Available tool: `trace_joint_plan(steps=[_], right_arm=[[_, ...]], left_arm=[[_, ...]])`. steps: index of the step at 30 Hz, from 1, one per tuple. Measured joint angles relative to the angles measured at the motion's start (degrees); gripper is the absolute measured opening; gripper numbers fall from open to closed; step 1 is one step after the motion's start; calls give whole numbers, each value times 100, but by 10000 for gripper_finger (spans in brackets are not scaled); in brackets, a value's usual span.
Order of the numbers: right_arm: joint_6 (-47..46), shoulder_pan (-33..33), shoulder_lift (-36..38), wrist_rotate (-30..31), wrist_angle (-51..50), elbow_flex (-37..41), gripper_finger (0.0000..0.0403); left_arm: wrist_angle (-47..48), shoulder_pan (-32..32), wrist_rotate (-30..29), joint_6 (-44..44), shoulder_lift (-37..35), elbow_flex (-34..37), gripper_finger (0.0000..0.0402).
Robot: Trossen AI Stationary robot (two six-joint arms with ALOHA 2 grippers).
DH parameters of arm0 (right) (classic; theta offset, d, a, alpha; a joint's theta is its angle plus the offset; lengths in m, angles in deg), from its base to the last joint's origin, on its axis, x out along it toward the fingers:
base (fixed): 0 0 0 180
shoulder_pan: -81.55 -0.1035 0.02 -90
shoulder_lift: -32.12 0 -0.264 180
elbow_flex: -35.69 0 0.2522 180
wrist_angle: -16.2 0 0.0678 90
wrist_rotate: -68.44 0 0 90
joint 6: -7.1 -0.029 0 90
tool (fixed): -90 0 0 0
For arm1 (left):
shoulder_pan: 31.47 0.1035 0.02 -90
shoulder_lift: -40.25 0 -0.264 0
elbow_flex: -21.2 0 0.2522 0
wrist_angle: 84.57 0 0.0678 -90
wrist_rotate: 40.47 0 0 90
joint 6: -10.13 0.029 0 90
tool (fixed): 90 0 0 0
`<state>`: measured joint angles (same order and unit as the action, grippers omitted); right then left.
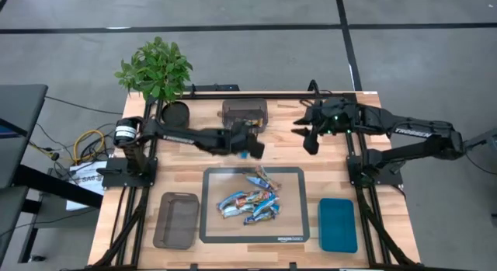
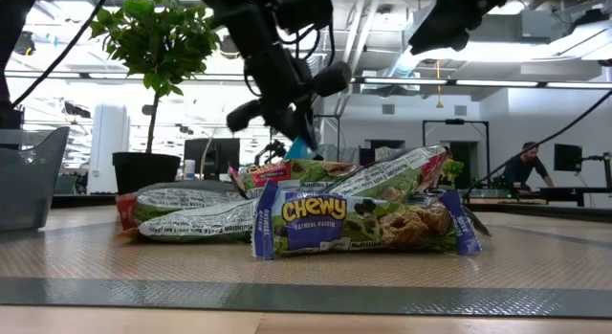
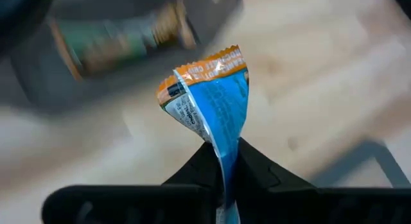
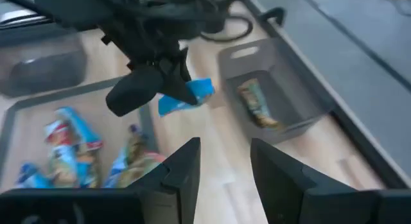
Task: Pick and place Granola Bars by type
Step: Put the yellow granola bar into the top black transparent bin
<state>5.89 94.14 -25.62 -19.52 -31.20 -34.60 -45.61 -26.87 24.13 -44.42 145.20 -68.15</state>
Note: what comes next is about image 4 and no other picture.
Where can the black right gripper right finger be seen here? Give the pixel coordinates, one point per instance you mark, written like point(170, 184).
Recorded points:
point(282, 192)

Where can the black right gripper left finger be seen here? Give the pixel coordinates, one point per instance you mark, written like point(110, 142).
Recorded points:
point(173, 185)

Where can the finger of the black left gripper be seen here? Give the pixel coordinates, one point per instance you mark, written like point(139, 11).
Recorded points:
point(180, 82)
point(135, 90)

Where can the white green granola bar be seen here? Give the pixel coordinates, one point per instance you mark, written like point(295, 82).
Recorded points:
point(144, 167)

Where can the Chewy oatmeal raisin granola bar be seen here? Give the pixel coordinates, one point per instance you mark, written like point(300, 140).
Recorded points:
point(138, 143)

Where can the blue white granola bar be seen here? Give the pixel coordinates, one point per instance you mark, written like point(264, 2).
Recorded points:
point(114, 172)

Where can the blue red-ended granola bar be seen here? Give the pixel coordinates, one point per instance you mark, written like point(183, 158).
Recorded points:
point(80, 127)

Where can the light blue tan granola bar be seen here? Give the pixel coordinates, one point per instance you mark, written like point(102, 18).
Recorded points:
point(62, 166)
point(88, 169)

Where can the red white granola bar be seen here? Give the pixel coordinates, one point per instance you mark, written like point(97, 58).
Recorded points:
point(57, 134)

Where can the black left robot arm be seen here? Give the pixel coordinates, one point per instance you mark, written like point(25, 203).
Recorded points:
point(80, 9)

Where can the translucent grey plastic bin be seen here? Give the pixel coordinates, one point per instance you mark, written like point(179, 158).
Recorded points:
point(41, 70)

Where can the black table clamp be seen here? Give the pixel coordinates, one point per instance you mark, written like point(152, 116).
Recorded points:
point(273, 11)

